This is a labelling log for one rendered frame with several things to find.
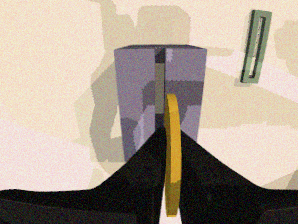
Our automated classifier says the grey box side wall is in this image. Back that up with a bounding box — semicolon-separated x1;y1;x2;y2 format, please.
122;44;196;129

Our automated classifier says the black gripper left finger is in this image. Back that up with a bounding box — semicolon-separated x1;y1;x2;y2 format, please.
0;127;168;224

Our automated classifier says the gold coin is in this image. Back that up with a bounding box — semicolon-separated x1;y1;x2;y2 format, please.
164;93;182;217

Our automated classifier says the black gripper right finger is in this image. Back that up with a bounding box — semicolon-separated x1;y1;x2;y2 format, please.
178;131;298;224

